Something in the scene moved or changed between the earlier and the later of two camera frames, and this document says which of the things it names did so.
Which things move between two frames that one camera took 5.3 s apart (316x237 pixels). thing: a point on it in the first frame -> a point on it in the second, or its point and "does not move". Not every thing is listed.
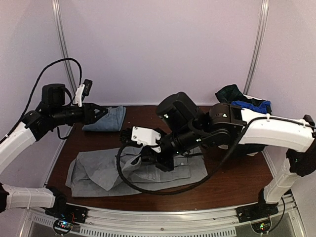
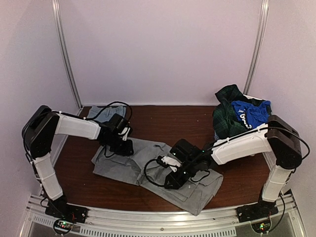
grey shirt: x=111 y=171 -> x=140 y=168
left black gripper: x=91 y=107 -> x=127 y=151
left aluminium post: x=57 y=9 does not move
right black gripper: x=166 y=164 -> x=174 y=180
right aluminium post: x=258 y=45 does not move
